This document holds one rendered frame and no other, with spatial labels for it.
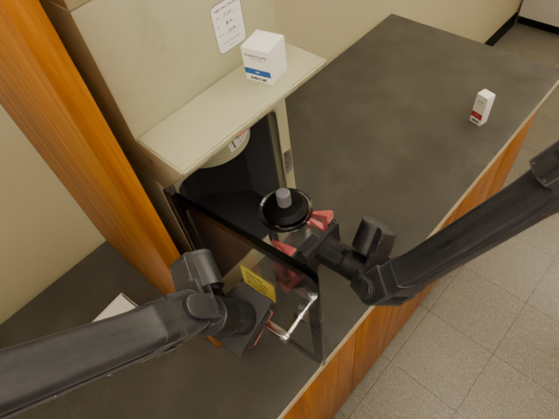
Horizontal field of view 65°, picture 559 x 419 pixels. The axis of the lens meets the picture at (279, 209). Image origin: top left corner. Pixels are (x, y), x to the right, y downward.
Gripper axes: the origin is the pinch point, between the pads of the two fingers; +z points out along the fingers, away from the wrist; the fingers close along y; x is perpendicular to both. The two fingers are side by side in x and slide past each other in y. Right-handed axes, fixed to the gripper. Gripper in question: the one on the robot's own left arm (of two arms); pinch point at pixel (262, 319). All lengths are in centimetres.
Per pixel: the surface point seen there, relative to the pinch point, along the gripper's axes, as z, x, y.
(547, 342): 147, 62, -33
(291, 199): 2.2, -7.9, -22.2
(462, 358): 136, 36, -9
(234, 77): -18.8, -18.2, -33.8
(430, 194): 50, 7, -47
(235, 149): -2.7, -21.9, -25.7
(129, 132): -27.6, -22.8, -17.0
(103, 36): -40, -22, -25
